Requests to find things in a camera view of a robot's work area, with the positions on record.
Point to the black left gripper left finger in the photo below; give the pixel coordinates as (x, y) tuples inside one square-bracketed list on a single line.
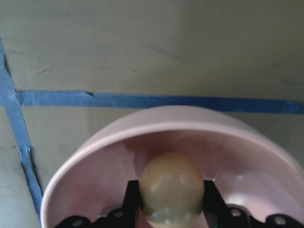
[(123, 217)]

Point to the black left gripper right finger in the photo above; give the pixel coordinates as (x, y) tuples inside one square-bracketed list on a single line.
[(218, 214)]

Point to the brown egg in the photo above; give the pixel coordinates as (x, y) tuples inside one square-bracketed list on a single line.
[(172, 190)]

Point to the pink bowl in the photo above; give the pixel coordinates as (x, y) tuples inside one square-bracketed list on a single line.
[(248, 169)]

